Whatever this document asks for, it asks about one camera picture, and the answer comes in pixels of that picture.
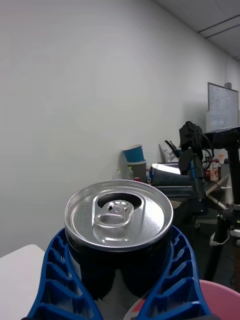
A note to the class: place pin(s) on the background work table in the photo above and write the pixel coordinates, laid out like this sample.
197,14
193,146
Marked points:
175,190

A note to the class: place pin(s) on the black camera tripod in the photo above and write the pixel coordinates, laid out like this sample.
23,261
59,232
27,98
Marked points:
233,175

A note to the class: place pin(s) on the black case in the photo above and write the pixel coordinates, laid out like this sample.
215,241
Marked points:
167,176

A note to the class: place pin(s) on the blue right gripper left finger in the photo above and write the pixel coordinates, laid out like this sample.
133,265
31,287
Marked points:
58,287

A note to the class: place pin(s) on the whiteboard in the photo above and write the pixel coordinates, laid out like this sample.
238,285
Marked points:
222,107

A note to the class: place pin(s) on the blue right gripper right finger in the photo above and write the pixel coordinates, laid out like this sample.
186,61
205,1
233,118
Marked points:
177,282

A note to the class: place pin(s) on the black drink can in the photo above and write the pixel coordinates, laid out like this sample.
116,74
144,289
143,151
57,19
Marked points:
120,225

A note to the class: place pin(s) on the bottle with pale label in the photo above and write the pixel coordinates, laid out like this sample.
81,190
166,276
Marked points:
214,171

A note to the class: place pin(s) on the grey plastic bin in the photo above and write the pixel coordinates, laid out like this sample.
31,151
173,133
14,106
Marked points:
138,171

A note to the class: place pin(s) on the pink plastic bin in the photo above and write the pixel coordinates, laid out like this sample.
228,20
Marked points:
221,301

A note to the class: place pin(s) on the blue plastic bin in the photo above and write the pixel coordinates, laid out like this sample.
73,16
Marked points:
134,153

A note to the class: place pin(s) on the black equipment stand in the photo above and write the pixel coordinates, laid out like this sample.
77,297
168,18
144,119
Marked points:
197,175

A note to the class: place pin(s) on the clear plastic bottle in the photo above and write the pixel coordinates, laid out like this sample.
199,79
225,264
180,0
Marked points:
118,174
130,173

